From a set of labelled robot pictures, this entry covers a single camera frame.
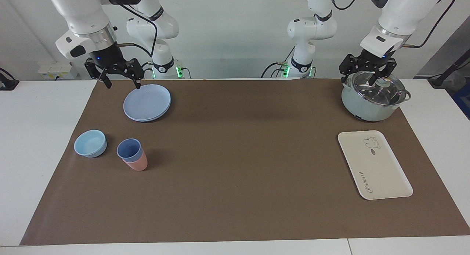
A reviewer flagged brown table mat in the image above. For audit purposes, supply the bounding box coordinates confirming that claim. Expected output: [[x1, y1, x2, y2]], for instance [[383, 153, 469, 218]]
[[20, 79, 470, 246]]

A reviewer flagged blue box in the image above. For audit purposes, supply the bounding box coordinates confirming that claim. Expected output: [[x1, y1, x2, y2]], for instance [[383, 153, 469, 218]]
[[452, 82, 470, 120]]

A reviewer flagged glass pot lid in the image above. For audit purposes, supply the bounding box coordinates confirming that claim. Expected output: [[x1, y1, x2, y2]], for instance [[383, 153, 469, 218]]
[[347, 71, 407, 106]]

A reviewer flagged pale blue plate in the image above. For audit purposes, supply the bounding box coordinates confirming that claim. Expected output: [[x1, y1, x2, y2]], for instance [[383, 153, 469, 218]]
[[123, 84, 171, 122]]

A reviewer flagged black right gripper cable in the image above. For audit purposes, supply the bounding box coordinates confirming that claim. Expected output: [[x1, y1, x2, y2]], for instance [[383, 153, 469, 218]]
[[110, 0, 159, 59]]

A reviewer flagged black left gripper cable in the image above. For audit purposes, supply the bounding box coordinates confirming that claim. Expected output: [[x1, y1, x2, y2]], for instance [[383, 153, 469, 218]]
[[329, 0, 458, 49]]

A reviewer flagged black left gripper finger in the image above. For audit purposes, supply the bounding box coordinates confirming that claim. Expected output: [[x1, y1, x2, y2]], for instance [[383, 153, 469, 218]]
[[339, 54, 362, 84], [368, 60, 397, 87]]

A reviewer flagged white wall socket box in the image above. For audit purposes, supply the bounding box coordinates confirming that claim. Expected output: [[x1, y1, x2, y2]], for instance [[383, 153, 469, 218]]
[[38, 62, 78, 80]]

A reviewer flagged pale green cooking pot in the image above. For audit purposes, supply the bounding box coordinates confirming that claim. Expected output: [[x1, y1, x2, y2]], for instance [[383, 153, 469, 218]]
[[341, 72, 412, 122]]

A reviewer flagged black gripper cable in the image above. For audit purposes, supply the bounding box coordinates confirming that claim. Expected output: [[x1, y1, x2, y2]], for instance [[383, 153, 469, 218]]
[[329, 0, 458, 49], [110, 0, 159, 59]]

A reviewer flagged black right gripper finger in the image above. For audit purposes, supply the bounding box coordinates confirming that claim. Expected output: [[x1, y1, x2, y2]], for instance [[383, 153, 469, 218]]
[[84, 58, 112, 89], [122, 58, 144, 90]]

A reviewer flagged pink plastic cup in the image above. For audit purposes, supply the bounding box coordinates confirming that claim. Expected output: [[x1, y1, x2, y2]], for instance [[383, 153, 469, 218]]
[[122, 149, 148, 172]]

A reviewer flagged black stand base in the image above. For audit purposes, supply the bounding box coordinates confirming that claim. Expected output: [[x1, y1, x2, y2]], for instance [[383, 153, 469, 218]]
[[428, 51, 470, 89]]

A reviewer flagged cream tray with rabbit print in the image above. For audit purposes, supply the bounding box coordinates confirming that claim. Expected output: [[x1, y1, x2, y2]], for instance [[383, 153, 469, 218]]
[[337, 130, 413, 200]]

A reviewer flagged blue plastic cup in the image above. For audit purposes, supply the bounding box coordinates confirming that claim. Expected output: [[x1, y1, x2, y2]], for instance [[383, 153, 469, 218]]
[[116, 138, 143, 163]]

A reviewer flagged black clamp mount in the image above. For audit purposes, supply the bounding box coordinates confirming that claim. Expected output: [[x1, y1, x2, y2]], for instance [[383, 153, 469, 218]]
[[0, 68, 19, 91]]

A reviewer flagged light blue bowl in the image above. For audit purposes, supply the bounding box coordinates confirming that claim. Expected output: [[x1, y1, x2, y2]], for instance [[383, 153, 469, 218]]
[[74, 130, 107, 158]]

